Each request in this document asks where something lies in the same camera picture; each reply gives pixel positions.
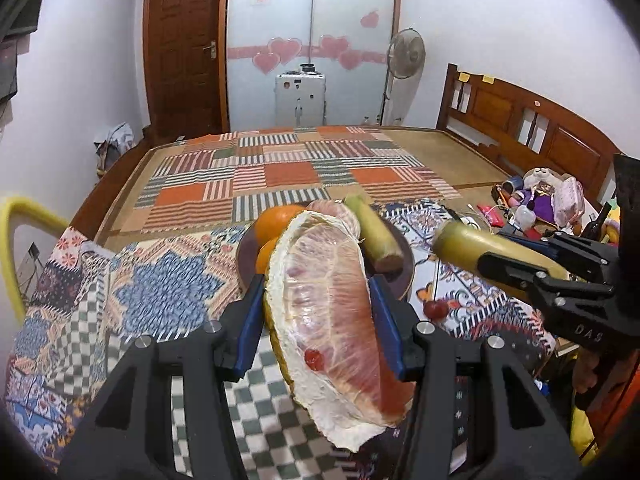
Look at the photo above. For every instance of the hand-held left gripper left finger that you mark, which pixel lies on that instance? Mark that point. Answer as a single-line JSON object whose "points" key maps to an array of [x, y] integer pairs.
{"points": [[252, 310]]}

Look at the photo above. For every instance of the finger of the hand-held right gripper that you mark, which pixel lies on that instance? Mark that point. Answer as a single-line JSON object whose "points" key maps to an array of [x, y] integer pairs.
{"points": [[515, 272], [580, 255]]}

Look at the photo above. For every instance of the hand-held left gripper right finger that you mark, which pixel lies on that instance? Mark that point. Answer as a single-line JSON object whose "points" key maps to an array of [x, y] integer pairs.
{"points": [[385, 320]]}

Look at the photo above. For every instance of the purple round plate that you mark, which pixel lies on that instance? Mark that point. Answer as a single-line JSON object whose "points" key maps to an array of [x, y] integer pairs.
{"points": [[246, 260]]}

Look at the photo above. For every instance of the large orange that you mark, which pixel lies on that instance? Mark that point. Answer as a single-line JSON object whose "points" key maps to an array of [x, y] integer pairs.
{"points": [[272, 222], [264, 257]]}

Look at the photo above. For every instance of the pomelo wedge with peel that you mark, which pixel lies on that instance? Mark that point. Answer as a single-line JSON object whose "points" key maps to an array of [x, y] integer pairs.
{"points": [[330, 310]]}

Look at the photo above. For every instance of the person's right hand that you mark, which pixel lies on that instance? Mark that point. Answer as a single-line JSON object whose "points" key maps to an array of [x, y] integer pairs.
{"points": [[586, 372]]}

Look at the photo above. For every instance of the pink pouch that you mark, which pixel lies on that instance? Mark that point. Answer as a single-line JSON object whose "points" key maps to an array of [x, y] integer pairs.
{"points": [[569, 201]]}

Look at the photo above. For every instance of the small white bottle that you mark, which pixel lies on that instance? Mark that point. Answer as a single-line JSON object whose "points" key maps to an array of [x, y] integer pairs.
{"points": [[525, 216]]}

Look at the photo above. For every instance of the red flat packet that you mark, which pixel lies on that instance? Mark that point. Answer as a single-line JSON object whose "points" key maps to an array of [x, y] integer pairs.
{"points": [[491, 214]]}

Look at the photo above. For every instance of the purple doll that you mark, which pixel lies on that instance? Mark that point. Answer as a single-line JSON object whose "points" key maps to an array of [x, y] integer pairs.
{"points": [[540, 195]]}

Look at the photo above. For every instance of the blue floral patchwork quilt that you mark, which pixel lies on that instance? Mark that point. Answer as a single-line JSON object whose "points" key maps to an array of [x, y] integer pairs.
{"points": [[165, 280]]}

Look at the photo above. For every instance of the green checked cloth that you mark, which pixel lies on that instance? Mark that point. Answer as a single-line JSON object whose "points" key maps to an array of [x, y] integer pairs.
{"points": [[270, 420]]}

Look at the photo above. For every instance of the straw bed mat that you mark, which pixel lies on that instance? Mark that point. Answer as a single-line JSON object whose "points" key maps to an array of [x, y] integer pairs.
{"points": [[450, 155]]}

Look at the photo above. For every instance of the orange striped patchwork blanket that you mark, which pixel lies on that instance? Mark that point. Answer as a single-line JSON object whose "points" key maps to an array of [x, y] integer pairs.
{"points": [[280, 170]]}

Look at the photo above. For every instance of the wooden bed headboard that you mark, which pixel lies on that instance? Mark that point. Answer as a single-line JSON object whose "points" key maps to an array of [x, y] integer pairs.
{"points": [[500, 105]]}

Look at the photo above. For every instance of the white appliance by wardrobe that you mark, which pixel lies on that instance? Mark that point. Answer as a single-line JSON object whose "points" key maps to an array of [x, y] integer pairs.
{"points": [[300, 97]]}

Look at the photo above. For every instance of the yellow foam tube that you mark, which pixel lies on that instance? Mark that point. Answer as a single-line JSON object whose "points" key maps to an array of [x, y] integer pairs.
{"points": [[30, 210]]}

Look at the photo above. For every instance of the standing fan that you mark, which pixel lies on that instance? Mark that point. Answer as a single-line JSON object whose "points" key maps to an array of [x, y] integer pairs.
{"points": [[406, 52]]}

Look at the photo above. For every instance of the brown wooden door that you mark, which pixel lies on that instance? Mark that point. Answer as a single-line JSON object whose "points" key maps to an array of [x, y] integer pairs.
{"points": [[182, 45]]}

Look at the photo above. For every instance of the wardrobe with heart stickers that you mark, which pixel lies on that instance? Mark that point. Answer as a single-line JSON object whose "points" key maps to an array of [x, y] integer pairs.
{"points": [[310, 35]]}

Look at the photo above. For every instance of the wooden bed frame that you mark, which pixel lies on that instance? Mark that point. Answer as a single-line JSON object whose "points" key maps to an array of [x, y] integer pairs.
{"points": [[107, 185]]}

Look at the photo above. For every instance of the wall socket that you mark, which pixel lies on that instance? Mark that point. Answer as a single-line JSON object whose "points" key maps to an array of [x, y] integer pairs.
{"points": [[32, 256]]}

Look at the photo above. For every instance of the small black wall monitor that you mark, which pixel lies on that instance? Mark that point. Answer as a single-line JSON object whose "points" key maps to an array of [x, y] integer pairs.
{"points": [[7, 70]]}

